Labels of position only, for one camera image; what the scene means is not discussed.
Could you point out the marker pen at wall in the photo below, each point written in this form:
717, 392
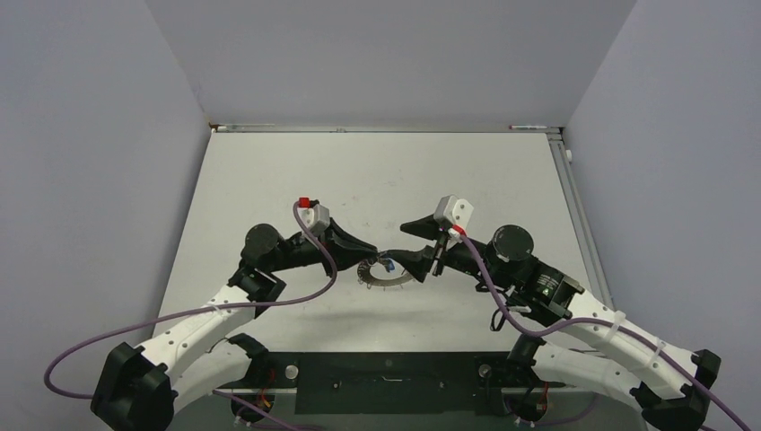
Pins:
528, 127

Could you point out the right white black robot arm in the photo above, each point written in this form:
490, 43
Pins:
578, 340

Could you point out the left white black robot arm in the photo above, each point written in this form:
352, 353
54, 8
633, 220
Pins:
143, 387

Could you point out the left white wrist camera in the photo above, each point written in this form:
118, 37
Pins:
315, 218

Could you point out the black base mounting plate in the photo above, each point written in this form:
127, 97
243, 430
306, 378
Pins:
392, 383

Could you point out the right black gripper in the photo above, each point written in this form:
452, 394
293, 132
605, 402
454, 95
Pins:
428, 227

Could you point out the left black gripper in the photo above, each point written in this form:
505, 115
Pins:
345, 250

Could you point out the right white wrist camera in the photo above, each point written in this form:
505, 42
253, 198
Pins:
453, 212

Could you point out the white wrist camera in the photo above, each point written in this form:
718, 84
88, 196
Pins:
315, 218
453, 212

